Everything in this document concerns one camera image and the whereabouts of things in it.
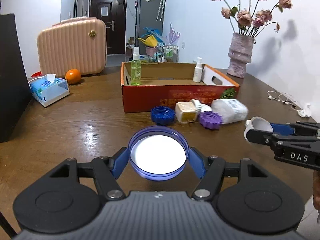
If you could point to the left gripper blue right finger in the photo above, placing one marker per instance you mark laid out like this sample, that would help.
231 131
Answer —
210 172

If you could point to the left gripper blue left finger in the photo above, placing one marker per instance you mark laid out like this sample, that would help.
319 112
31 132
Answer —
106 171

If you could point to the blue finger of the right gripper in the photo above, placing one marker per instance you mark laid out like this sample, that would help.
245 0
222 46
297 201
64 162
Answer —
297 128
270 138

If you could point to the white tape roll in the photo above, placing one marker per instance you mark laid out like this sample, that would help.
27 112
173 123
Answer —
258 123

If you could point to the large white labelled jar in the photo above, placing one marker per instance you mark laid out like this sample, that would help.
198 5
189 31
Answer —
230 110

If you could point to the purple ribbed cap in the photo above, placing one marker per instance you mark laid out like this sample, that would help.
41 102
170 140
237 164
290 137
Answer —
210 120

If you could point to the blue rimmed round mirror lid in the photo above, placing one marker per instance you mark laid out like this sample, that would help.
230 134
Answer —
158 153

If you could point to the cream wall plug charger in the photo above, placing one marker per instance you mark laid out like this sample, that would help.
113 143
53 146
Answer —
185 112

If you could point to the white contact lens case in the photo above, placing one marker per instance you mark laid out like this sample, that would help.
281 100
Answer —
200 107

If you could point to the dark blue ribbed cap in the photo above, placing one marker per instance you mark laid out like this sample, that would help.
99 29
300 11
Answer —
162 115

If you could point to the small white spray bottle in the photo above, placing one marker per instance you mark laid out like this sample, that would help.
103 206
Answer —
198 71

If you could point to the green spray bottle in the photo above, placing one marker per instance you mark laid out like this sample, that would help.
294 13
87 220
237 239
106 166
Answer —
135 67

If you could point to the person's right hand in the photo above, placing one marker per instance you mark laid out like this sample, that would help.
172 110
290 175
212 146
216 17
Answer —
316 190

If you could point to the crumpled white tissue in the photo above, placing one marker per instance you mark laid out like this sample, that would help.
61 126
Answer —
305 112

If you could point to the pink textured vase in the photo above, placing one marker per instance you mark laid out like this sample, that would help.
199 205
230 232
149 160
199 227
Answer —
240 53

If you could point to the red cardboard box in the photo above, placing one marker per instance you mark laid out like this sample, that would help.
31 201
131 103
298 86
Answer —
165 84

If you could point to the orange fruit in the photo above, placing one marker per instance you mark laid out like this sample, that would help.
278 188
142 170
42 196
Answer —
73 76

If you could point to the blue tissue box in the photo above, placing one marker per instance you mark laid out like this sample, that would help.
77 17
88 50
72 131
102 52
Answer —
48 89

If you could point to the dried pink roses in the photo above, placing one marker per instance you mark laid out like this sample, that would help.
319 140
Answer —
250 21

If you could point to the pink ribbed suitcase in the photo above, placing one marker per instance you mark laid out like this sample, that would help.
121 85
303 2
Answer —
77 43

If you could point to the yellow watering can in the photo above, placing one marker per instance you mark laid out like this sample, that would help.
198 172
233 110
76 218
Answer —
150 41

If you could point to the dark brown entrance door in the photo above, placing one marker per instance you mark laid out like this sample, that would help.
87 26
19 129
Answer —
113 14

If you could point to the grey refrigerator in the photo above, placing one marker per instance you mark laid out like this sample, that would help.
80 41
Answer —
146 14

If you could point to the wire storage rack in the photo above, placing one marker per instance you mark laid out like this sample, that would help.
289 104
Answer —
167 53

